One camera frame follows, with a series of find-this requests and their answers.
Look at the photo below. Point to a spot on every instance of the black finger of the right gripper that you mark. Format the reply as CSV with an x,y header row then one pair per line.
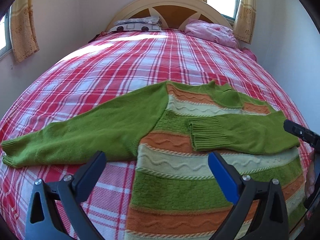
x,y
302,133

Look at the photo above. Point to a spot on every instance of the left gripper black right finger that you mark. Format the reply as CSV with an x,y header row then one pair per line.
x,y
265,199

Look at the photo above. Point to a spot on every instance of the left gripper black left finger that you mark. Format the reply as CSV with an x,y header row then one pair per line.
x,y
43,218

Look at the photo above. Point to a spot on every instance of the green striped knit sweater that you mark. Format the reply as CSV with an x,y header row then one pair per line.
x,y
157,184

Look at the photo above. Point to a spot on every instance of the person's right hand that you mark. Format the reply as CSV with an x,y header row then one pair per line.
x,y
310,177

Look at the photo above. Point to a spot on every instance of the pink cloth beside bed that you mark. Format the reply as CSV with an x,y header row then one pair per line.
x,y
249,53

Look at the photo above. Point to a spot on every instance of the yellow curtain right of headboard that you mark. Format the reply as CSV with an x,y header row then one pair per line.
x,y
243,27

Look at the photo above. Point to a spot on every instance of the pink floral pillow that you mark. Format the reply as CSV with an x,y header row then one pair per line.
x,y
212,32

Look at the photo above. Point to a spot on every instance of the red plaid bed sheet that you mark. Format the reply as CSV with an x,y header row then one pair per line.
x,y
117,64

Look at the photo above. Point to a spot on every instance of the yellow curtain left window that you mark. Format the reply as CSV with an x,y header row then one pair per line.
x,y
22,30

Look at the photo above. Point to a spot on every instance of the dark cloth at bedside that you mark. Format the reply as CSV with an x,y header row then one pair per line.
x,y
103,33

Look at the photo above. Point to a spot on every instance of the cream wooden headboard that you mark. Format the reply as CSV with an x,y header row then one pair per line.
x,y
173,14

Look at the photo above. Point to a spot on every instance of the grey patterned pillow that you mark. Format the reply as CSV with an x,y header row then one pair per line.
x,y
146,24

